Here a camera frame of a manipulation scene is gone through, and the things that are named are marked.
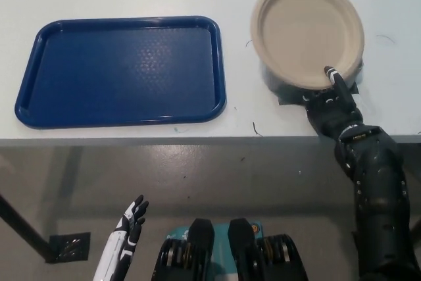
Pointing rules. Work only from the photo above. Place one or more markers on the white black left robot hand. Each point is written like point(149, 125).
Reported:
point(125, 235)

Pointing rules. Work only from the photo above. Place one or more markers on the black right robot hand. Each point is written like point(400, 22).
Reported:
point(332, 113)

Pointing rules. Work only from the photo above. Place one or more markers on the beige paper plate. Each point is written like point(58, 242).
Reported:
point(306, 31)

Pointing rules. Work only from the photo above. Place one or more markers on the black table foot plate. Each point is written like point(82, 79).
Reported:
point(70, 246)

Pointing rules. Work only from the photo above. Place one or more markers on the blue plastic tray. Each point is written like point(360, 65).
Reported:
point(121, 70)

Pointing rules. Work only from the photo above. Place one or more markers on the grey box stand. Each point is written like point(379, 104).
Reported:
point(271, 78)

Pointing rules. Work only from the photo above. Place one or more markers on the black ribbed robot body block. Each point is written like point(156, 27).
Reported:
point(241, 241)
point(200, 238)

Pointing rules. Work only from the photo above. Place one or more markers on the black robot legs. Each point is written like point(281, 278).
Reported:
point(221, 238)

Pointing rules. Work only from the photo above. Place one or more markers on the black table leg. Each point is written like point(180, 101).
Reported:
point(24, 225)

